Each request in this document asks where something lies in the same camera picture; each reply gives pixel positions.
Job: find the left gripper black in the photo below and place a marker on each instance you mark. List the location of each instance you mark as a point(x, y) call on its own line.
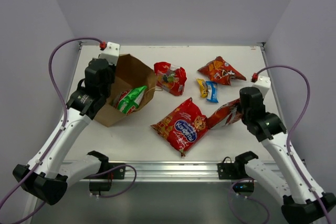
point(109, 71)

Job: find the red KitKat candy pack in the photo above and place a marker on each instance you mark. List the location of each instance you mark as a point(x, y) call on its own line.
point(227, 114)

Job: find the brown paper bag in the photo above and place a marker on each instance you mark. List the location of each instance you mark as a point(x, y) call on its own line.
point(130, 73)

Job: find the green chip bag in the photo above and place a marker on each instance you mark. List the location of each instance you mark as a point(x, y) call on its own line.
point(129, 100)

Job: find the blue white snack pack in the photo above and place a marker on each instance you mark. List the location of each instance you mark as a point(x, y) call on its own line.
point(212, 92)

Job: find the red Doritos chip bag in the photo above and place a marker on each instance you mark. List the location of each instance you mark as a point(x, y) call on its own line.
point(221, 72)

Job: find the yellow M&M candy pack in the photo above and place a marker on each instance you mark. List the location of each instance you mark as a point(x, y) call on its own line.
point(202, 87)

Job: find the red Skittles candy pack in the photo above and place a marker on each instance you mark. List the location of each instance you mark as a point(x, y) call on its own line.
point(170, 78)

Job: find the large red candy bag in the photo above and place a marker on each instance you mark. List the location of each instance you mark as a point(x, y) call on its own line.
point(183, 127)

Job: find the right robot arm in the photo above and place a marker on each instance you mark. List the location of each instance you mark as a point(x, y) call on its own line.
point(300, 197)

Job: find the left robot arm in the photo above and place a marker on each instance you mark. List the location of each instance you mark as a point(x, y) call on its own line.
point(45, 176)

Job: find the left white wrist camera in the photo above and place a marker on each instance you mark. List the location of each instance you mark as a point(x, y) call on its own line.
point(110, 51)

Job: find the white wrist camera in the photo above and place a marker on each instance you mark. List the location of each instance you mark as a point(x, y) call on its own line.
point(263, 83)
point(110, 51)

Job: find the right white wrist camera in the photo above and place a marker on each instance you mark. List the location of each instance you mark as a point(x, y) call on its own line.
point(263, 83)

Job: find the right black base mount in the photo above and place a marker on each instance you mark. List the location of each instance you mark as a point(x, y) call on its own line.
point(227, 170)

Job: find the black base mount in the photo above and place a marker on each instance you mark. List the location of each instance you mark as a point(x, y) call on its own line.
point(227, 170)
point(102, 182)

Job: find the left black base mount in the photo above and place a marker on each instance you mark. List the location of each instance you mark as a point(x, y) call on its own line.
point(102, 182)

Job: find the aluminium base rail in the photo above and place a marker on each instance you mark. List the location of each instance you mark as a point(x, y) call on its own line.
point(170, 171)

